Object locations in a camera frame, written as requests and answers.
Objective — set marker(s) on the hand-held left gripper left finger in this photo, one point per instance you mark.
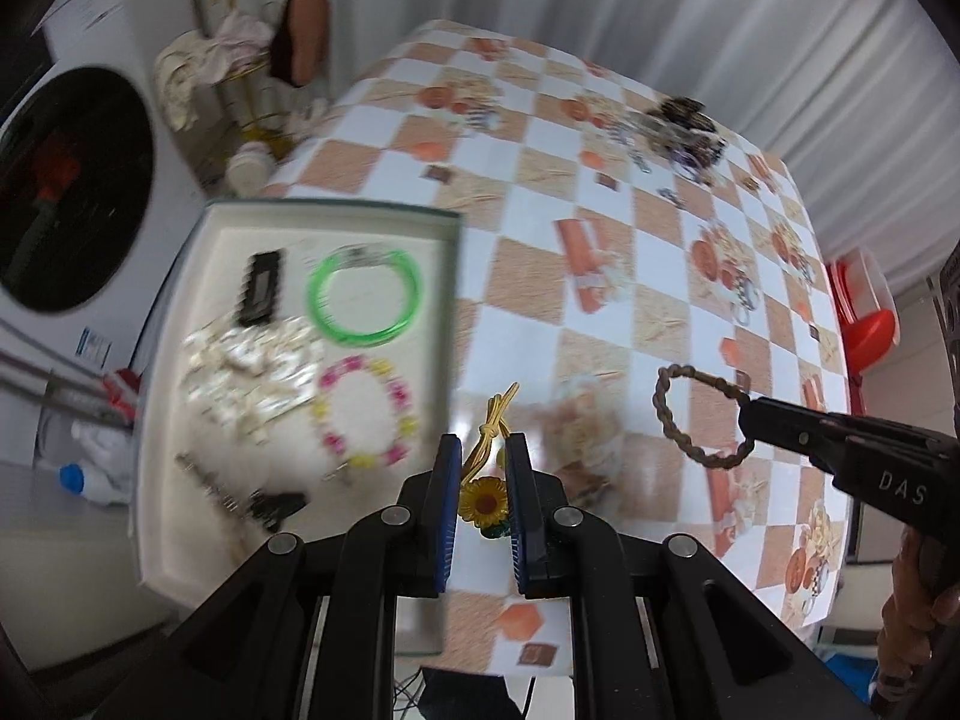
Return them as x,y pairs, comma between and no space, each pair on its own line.
450,510

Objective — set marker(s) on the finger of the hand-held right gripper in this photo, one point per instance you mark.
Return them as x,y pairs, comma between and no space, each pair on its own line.
787,431

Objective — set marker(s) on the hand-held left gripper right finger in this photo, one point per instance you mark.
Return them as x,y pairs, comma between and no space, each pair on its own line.
517,510

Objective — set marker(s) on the small silver charm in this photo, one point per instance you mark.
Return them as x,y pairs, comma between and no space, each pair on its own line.
339,474

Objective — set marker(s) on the black claw hair clip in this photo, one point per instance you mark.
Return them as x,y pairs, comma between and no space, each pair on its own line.
274,506

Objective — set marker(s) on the black beaded hair clip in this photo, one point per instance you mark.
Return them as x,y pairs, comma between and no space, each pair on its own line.
247,300

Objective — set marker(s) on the white tray with grey rim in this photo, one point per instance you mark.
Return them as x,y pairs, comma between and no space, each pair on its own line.
225,240

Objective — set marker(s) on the pile of mixed jewelry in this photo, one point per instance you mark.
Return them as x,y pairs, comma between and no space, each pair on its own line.
675,135

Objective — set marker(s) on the person's right hand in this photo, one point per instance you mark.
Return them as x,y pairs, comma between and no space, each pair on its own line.
911,615

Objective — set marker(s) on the red plastic stool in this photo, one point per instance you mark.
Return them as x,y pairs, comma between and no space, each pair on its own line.
870,337

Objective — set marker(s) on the red and white plastic box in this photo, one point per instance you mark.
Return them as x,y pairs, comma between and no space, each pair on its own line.
855,277

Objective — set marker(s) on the blue plastic stool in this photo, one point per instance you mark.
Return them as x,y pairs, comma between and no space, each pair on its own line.
847,679

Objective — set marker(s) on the checkered printed tablecloth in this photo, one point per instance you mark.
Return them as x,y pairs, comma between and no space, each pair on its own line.
600,300

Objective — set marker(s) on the green bangle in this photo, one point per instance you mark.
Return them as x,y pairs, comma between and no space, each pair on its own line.
315,307

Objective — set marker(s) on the blue cap plastic bottle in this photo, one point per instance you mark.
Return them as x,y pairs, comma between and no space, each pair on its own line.
97,487

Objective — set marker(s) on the white plastic jar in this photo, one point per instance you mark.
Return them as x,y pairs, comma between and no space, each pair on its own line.
247,169

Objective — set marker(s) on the brown handbag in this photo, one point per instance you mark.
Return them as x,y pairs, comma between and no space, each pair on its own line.
304,30

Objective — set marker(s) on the white washing machine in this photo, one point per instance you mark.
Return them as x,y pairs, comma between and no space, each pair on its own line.
75,165

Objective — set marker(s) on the cream cloth bag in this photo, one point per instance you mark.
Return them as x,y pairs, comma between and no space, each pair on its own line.
187,67

